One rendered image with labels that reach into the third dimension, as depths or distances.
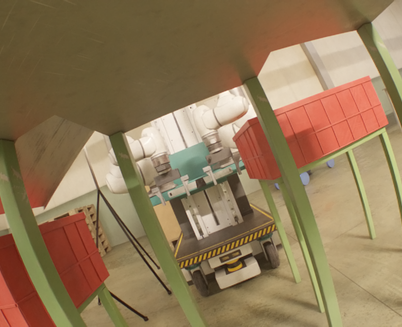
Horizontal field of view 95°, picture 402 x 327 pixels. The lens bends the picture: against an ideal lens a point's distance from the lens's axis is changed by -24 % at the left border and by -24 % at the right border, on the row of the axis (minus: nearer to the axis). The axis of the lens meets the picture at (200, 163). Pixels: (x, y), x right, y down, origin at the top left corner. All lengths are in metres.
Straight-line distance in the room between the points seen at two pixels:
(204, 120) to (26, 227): 0.96
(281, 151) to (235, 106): 0.55
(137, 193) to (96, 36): 0.45
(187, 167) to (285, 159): 1.03
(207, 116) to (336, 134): 0.62
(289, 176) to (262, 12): 0.43
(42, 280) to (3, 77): 0.32
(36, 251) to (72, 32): 0.35
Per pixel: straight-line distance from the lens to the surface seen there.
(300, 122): 0.89
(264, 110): 0.67
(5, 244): 0.52
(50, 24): 0.28
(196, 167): 1.61
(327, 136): 0.93
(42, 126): 0.55
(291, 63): 5.86
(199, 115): 1.22
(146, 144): 1.20
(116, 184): 1.44
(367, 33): 0.71
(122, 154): 0.67
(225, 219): 1.73
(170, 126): 1.74
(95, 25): 0.29
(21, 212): 0.46
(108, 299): 0.81
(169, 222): 2.94
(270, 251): 1.52
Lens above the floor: 0.73
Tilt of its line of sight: 3 degrees up
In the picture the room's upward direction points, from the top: 22 degrees counter-clockwise
